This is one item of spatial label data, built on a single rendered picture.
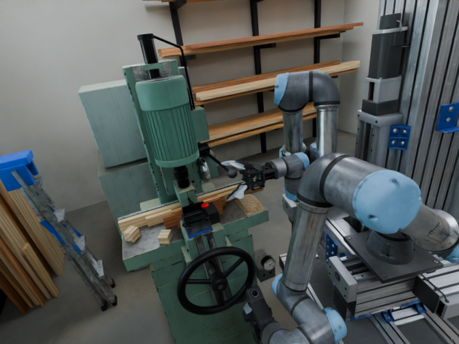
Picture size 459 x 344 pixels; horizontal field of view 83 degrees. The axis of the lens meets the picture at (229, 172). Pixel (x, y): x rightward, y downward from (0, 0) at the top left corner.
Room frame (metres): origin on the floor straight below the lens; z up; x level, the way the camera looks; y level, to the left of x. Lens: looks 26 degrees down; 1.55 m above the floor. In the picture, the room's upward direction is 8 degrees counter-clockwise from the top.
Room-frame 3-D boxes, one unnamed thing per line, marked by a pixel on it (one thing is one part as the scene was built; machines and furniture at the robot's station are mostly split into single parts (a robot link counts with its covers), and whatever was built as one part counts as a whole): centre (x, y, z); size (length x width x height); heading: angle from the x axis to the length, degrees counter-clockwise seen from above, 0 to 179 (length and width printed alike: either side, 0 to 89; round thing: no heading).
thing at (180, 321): (1.10, 0.24, 0.35); 0.58 x 0.45 x 0.71; 18
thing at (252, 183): (0.89, -0.11, 1.09); 0.12 x 0.09 x 0.08; 108
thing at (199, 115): (1.24, 0.12, 1.22); 0.09 x 0.08 x 0.15; 18
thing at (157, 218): (1.01, 0.11, 0.92); 0.55 x 0.02 x 0.04; 108
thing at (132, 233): (0.86, 0.42, 0.92); 0.05 x 0.04 x 0.04; 156
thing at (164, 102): (0.98, 0.20, 1.32); 0.18 x 0.18 x 0.31
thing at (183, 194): (1.00, 0.20, 0.99); 0.14 x 0.07 x 0.09; 18
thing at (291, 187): (0.94, -0.27, 0.99); 0.11 x 0.08 x 0.11; 73
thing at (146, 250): (0.88, 0.16, 0.87); 0.61 x 0.30 x 0.06; 108
